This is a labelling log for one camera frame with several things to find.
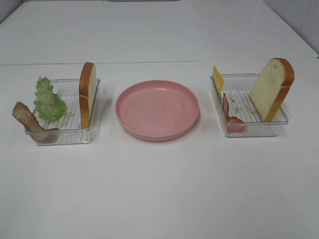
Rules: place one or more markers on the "yellow cheese slice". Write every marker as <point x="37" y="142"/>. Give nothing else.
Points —
<point x="218" y="79"/>

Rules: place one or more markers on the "bacon strip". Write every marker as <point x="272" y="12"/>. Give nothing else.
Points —
<point x="233" y="124"/>
<point x="27" y="119"/>

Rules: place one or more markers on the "bread slice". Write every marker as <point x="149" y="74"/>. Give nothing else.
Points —
<point x="87" y="91"/>
<point x="272" y="86"/>

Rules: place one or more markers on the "green lettuce leaf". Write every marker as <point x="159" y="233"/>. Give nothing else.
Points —
<point x="49" y="105"/>

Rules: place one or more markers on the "pink round plate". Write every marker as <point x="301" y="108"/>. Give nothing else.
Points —
<point x="157" y="110"/>

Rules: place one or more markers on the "clear right plastic tray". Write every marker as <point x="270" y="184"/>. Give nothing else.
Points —
<point x="237" y="88"/>

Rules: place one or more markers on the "clear plastic tray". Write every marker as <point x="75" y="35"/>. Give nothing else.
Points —
<point x="68" y="130"/>
<point x="237" y="88"/>

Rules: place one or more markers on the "clear left plastic tray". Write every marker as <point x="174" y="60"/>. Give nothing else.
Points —
<point x="68" y="130"/>

